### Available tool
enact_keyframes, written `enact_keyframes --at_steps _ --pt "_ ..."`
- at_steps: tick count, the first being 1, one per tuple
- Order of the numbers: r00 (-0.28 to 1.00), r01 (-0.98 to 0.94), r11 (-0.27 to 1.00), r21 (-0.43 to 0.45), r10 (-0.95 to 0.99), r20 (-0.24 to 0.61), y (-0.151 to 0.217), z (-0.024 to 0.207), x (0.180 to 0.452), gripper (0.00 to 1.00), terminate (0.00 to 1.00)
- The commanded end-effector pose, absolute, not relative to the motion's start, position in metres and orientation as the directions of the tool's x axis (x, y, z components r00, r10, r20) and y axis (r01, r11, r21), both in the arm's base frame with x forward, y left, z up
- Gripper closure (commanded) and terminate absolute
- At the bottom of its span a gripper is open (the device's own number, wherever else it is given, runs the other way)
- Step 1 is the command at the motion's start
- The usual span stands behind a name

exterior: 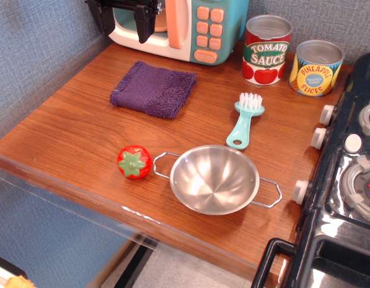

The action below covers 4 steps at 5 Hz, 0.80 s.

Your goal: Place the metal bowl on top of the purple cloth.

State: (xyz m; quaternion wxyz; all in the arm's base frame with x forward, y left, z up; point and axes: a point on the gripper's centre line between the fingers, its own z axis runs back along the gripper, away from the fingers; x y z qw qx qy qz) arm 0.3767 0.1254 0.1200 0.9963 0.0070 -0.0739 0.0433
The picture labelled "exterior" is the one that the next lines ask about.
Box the grey stove burner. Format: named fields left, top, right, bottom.
left=358, top=101, right=370, bottom=137
left=341, top=155, right=370, bottom=220

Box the white stove knob middle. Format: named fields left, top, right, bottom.
left=311, top=128, right=327, bottom=150

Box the grey stove burner front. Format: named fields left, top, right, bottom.
left=341, top=155, right=370, bottom=220

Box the teal dish brush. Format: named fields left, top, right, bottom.
left=226, top=92, right=265, bottom=150

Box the toy microwave teal and pink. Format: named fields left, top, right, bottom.
left=109, top=1, right=249, bottom=65

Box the white round stove button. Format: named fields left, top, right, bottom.
left=344, top=134, right=362, bottom=154

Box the white stove knob bottom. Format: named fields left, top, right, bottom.
left=292, top=180, right=309, bottom=205

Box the steel pot with wire handles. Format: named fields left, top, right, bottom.
left=153, top=145, right=282, bottom=215

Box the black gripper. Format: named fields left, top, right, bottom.
left=85, top=0, right=161, bottom=44

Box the yellow object bottom left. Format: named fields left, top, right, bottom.
left=4, top=275, right=35, bottom=288

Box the grey stove burner rear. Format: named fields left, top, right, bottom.
left=358, top=101, right=370, bottom=137

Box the purple towel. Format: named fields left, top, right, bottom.
left=110, top=61, right=196, bottom=119

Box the red toy tomato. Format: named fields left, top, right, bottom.
left=117, top=145, right=152, bottom=179

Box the black oven door handle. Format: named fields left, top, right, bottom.
left=251, top=238, right=297, bottom=288

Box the tomato sauce can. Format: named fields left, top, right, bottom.
left=241, top=14, right=293, bottom=86

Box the white stove knob top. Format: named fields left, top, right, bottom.
left=320, top=105, right=335, bottom=126

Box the black toy stove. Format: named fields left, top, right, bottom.
left=251, top=51, right=370, bottom=288

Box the white stove knob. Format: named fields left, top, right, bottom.
left=311, top=128, right=327, bottom=150
left=292, top=180, right=309, bottom=205
left=320, top=105, right=335, bottom=126

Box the pineapple slices can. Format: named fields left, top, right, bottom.
left=289, top=40, right=345, bottom=97

